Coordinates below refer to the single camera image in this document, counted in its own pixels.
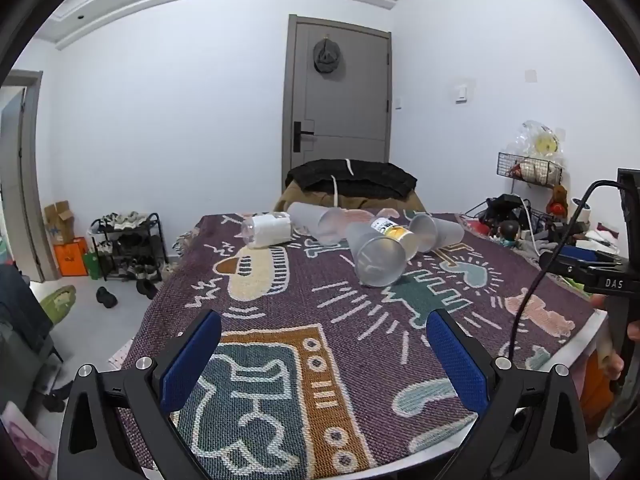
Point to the white light switch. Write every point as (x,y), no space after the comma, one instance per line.
(461,92)

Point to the brown teddy bear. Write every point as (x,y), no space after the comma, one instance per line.
(557,200)

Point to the green slipper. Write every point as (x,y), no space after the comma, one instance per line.
(57,302)

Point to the grey door frame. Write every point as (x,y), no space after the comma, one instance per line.
(35,175)

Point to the yellow label plastic bottle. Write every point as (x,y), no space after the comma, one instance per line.
(395,231)

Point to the doll head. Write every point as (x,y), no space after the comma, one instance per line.
(510,232)

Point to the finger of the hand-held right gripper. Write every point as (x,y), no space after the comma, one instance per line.
(562,262)

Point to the pink book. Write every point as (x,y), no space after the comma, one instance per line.
(25,442)

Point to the clear plastic bag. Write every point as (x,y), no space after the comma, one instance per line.
(540,140)

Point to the person's right hand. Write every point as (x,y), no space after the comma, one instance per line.
(614,360)

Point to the black shoe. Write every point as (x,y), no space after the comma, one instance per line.
(146,287)
(106,297)

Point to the grey hat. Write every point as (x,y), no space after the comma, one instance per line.
(327,57)

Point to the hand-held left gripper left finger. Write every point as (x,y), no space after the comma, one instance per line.
(192,360)

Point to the grey door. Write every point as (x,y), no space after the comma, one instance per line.
(345,105)

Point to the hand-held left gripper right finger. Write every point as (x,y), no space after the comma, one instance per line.
(457,365)

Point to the black clothing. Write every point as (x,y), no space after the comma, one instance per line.
(360,175)

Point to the orange paper bag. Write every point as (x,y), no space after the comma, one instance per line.
(71,260)

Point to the white wall socket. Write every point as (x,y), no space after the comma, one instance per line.
(530,75)

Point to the black shoe rack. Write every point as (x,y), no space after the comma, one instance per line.
(127,245)

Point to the cardboard box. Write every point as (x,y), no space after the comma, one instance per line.
(59,220)

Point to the printed blanket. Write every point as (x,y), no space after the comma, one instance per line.
(320,340)

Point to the large frosted plastic cup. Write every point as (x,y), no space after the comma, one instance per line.
(377,260)

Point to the brown chair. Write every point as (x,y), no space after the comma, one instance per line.
(305,200)

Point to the white label plastic bottle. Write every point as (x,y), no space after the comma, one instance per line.
(267,230)

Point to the pinkish frosted plastic cup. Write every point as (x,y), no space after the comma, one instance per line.
(357,217)

